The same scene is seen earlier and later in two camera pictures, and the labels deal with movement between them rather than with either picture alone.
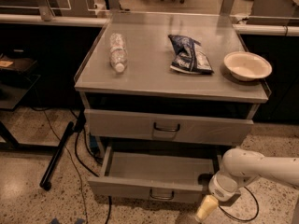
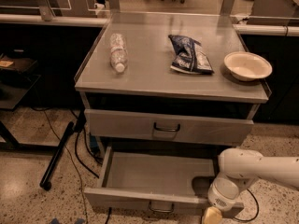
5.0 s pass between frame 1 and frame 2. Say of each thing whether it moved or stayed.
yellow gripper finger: moved
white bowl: stayed
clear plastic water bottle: stayed
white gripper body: stayed
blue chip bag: stayed
